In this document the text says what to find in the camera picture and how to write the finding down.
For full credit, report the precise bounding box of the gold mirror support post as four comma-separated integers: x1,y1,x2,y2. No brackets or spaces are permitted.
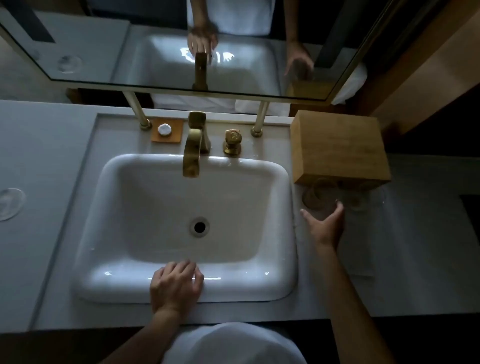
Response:
122,91,153,131
250,101,270,138

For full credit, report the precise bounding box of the wooden box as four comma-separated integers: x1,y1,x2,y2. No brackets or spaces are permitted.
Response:
289,109,392,187

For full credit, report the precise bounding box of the person's right forearm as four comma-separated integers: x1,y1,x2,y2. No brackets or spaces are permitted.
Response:
314,243,397,364

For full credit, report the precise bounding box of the gold faucet spout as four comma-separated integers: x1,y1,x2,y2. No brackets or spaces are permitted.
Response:
182,110,212,179

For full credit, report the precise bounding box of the gold faucet handle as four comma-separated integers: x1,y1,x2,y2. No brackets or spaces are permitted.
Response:
223,129,243,157

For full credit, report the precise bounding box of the round paper coaster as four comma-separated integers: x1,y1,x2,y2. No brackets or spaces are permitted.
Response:
0,187,26,222

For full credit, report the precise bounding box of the gold framed mirror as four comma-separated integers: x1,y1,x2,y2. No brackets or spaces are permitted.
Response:
0,0,398,106

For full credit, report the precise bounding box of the person's left forearm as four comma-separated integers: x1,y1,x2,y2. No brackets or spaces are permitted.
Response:
99,307,185,364

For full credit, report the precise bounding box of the metal sink drain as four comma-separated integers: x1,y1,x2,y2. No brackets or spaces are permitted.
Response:
189,216,211,238

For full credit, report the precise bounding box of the person's left hand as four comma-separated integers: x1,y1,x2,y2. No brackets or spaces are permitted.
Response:
149,259,205,320

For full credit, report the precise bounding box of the orange soap dish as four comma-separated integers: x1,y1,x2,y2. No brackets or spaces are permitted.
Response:
150,118,185,144

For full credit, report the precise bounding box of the person's white shirt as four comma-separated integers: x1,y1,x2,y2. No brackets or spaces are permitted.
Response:
161,322,308,364

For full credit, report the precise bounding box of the clear drinking glass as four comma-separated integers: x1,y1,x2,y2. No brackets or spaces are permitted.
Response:
301,179,337,211
338,183,387,214

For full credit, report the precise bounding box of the white folded towel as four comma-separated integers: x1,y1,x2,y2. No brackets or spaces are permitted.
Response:
318,187,387,280

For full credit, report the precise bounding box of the person's right hand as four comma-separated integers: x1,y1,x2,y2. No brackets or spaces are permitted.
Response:
299,201,346,250

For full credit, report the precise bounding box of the white ceramic sink basin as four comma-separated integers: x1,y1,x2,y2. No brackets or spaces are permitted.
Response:
71,152,299,305

